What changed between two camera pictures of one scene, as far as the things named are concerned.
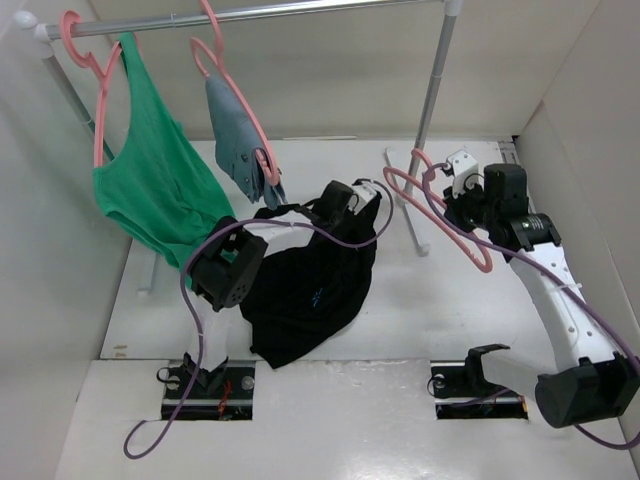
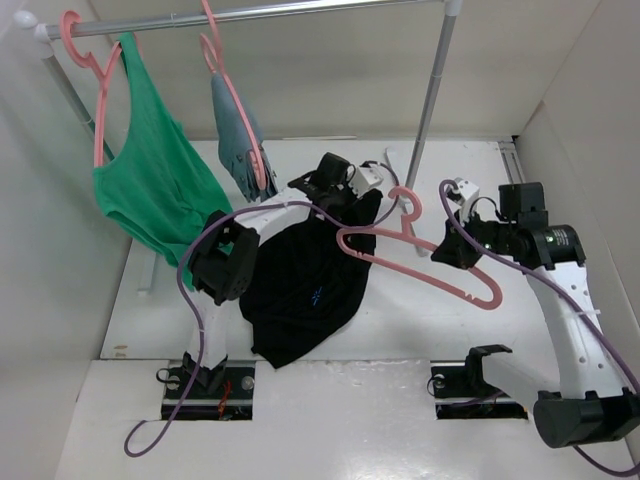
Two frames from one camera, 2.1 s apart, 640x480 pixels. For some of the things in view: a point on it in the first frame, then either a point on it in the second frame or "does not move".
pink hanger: [67, 21] does not move
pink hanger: [391, 173] to [410, 237]
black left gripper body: [341, 222] to [341, 195]
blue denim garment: [236, 137] does not move
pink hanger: [209, 63] to [215, 59]
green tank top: [157, 188] does not move
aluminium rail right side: [508, 151] does not move
